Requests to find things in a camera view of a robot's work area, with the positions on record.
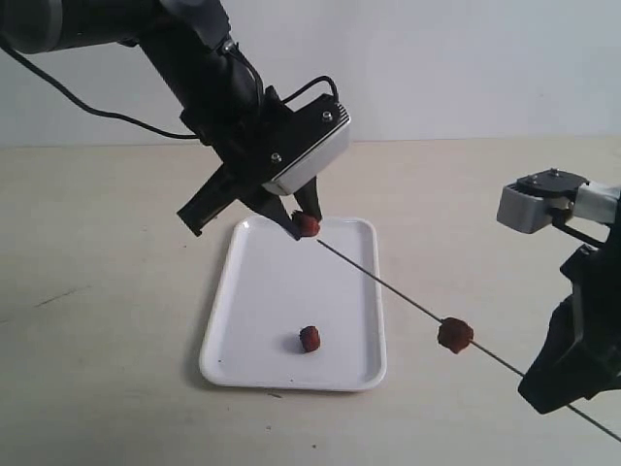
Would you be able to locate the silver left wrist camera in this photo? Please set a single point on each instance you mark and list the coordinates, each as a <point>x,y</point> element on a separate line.
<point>306,144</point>

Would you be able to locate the white rectangular plastic tray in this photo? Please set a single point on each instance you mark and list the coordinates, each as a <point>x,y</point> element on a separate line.
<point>272,286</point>

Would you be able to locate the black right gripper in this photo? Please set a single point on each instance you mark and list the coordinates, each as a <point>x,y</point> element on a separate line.
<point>580,356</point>

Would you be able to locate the thin metal skewer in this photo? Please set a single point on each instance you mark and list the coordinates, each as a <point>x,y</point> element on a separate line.
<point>489,353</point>

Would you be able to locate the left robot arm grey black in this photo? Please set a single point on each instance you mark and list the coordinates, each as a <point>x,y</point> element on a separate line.
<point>189,43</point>

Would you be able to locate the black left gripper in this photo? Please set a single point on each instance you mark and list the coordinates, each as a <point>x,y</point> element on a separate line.
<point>241,145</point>

